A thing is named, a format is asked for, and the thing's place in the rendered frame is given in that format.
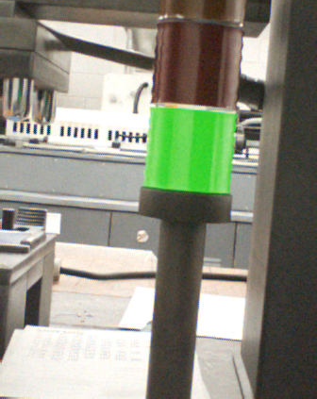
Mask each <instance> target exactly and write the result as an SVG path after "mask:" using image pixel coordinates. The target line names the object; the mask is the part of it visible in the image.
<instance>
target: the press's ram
mask: <svg viewBox="0 0 317 399"><path fill-rule="evenodd" d="M159 3H160V1H159V0H0V100H2V102H1V111H2V114H3V116H5V117H6V118H7V119H9V120H11V121H15V122H18V121H23V120H25V119H27V118H28V116H29V114H30V112H31V107H32V112H31V115H32V119H33V122H35V123H36V124H38V125H50V124H52V123H53V122H54V121H55V119H56V117H57V106H58V93H59V92H61V93H68V91H69V80H70V76H69V74H70V69H71V57H72V52H71V51H69V49H68V48H67V47H66V46H65V44H64V43H63V42H61V41H59V40H58V39H57V38H56V37H55V36H54V35H53V34H51V33H50V32H49V31H48V30H47V29H46V28H45V27H44V26H43V25H42V24H41V23H40V22H39V21H38V20H45V21H57V22H67V23H79V24H90V25H111V26H121V27H133V28H143V29H155V30H157V24H158V22H157V19H158V16H159V10H158V7H159ZM271 9H272V0H248V3H247V6H246V9H245V10H246V18H245V20H244V24H245V30H244V32H245V33H244V36H243V37H244V38H252V39H257V38H258V37H259V35H260V34H261V33H262V31H263V30H264V29H265V27H266V26H267V25H268V24H269V23H270V19H271ZM32 94H33V101H32Z"/></svg>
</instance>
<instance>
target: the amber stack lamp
mask: <svg viewBox="0 0 317 399"><path fill-rule="evenodd" d="M159 1H160V3H159V6H158V19H157V22H158V23H163V22H199V23H210V24H217V25H228V26H233V27H236V28H238V29H241V30H245V24H244V20H245V18H246V10H245V9H246V6H247V3H248V0H159Z"/></svg>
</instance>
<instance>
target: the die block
mask: <svg viewBox="0 0 317 399"><path fill-rule="evenodd" d="M55 253H56V247H55V248H54V249H52V250H51V251H50V252H49V253H48V254H46V255H45V256H44V257H43V258H40V260H39V261H38V262H37V263H35V264H34V265H33V266H32V267H31V268H29V269H28V270H27V271H26V272H25V273H24V274H22V275H21V276H20V277H19V278H17V279H16V281H15V282H13V283H11V284H10V285H7V284H0V364H1V362H2V360H3V357H4V355H5V353H6V351H7V350H8V346H9V343H10V341H11V338H12V336H13V333H14V331H15V329H25V327H26V326H37V327H47V328H49V321H50V309H51V298H52V286H53V275H54V263H55Z"/></svg>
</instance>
